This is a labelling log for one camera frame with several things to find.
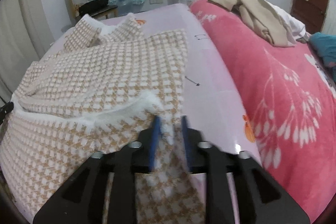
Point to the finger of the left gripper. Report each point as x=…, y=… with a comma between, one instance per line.
x=4, y=110

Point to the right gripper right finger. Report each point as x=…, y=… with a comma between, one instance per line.
x=238, y=189

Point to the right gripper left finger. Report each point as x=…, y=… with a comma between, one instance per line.
x=81, y=197

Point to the beige white houndstooth coat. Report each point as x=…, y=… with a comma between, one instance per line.
x=97, y=94

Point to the pink bed sheet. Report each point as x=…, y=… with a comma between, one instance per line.
x=212, y=103

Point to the pink floral blanket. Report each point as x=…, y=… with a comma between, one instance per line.
x=289, y=103

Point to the black item on chair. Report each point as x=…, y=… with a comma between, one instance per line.
x=92, y=7

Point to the wooden chair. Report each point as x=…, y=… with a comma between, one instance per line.
x=89, y=1

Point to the teal blue garment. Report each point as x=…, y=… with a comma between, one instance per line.
x=325, y=46

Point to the white garment on bed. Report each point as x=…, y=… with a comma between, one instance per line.
x=296, y=30

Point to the beige garment on bed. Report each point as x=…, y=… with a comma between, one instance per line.
x=262, y=19

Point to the wall power socket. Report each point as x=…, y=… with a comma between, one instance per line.
x=153, y=2

